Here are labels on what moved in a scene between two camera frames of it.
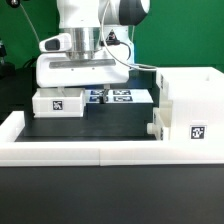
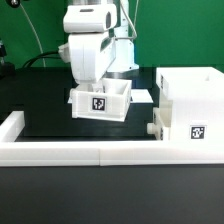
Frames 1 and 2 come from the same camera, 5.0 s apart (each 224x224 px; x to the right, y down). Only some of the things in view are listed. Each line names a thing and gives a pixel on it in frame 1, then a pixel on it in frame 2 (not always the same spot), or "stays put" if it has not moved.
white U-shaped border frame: [101, 152] stays put
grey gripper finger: [105, 94] → [97, 88]
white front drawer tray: [161, 121] stays put
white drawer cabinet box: [197, 96] stays put
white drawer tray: [47, 103] → [112, 105]
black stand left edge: [7, 69] stays put
